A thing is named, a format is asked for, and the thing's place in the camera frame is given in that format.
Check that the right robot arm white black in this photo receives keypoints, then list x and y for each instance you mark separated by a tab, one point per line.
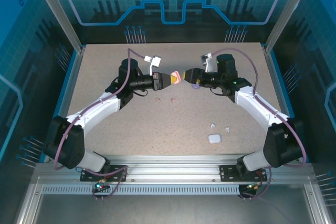
257	103

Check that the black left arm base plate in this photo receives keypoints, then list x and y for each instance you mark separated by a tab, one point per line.
118	171

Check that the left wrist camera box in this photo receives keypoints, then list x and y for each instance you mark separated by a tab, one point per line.
157	61

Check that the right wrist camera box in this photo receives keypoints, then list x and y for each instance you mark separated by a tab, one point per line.
210	62

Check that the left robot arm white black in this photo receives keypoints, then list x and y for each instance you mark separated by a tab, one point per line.
92	111

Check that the aluminium table side rail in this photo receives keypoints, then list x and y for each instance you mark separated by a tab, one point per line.
275	77
71	77

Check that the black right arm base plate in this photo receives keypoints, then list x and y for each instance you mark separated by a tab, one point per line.
228	172

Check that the metal sheet shelf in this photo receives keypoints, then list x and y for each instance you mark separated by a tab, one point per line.
170	211

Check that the white earbud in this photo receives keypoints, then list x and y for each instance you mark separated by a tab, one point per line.
212	125
228	129

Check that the aluminium frame post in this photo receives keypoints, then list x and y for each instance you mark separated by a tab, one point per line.
59	11
288	11

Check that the aluminium mounting rail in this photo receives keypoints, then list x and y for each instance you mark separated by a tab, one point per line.
170	169

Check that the white rectangular charging case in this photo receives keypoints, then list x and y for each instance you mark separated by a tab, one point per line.
214	138

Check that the pink round charging case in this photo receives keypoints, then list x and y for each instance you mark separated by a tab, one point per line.
176	73

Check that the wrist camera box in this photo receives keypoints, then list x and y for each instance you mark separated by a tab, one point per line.
157	61
210	62

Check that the purple round charging case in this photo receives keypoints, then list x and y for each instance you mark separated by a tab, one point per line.
195	86

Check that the small LED connector board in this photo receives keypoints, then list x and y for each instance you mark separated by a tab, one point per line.
253	187
99	186

